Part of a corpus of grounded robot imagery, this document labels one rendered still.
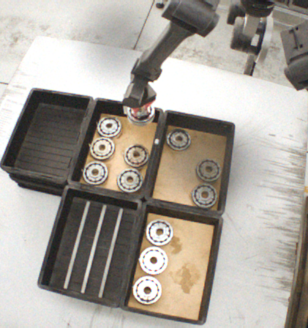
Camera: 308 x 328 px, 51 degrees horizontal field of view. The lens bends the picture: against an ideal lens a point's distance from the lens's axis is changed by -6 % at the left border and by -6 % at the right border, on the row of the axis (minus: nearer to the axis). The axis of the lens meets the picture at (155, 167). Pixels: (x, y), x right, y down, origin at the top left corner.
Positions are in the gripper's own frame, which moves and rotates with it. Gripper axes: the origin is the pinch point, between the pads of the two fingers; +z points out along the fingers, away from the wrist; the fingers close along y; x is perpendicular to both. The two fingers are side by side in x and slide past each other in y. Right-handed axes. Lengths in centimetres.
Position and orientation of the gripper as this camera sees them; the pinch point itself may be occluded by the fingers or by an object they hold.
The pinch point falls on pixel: (140, 108)
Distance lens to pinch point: 128.4
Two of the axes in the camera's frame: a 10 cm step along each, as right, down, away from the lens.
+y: 8.3, -5.0, 2.3
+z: 0.0, 4.1, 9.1
